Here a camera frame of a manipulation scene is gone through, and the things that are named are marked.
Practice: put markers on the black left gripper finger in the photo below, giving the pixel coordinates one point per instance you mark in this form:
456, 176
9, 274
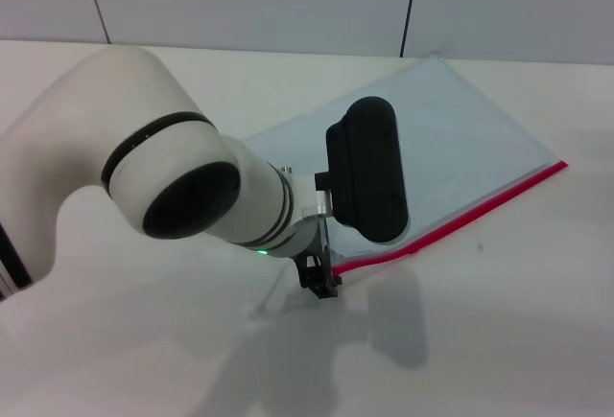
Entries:
331, 287
309, 273

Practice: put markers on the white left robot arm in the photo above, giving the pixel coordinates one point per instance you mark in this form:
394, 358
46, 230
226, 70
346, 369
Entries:
120, 100

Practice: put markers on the red zipper slider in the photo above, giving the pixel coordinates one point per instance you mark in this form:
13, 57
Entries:
412, 251

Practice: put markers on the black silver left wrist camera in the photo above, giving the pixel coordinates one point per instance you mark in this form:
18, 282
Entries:
369, 172

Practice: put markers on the clear red-zip document bag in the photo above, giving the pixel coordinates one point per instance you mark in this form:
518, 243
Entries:
470, 148

